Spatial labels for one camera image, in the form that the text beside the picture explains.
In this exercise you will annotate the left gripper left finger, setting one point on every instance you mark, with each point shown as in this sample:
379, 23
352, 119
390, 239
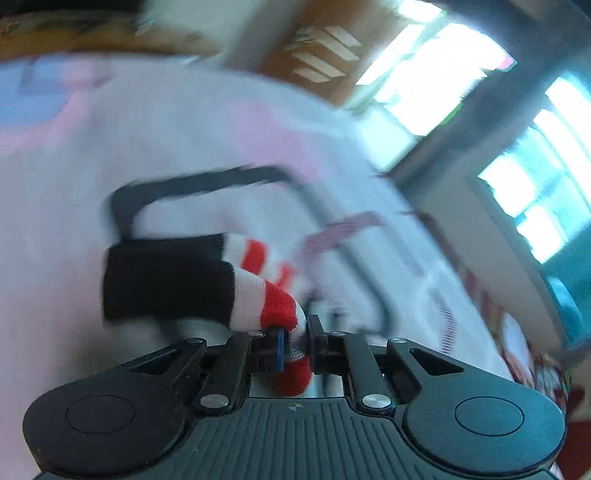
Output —
228, 369

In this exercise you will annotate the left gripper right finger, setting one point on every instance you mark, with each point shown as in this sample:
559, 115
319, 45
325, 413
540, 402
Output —
350, 357

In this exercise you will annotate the striped white black red sweater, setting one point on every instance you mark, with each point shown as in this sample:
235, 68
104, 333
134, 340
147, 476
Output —
227, 278

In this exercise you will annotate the teal cushion on sill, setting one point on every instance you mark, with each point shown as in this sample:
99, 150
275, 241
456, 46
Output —
571, 318

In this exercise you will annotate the patterned white pink bedsheet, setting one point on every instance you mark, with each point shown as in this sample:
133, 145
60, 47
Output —
73, 130

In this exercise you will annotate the brown wooden door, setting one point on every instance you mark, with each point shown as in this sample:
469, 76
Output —
332, 43

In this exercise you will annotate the grey curtain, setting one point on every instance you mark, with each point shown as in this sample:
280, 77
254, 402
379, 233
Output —
543, 36

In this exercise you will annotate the window with frame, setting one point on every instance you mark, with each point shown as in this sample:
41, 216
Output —
542, 180

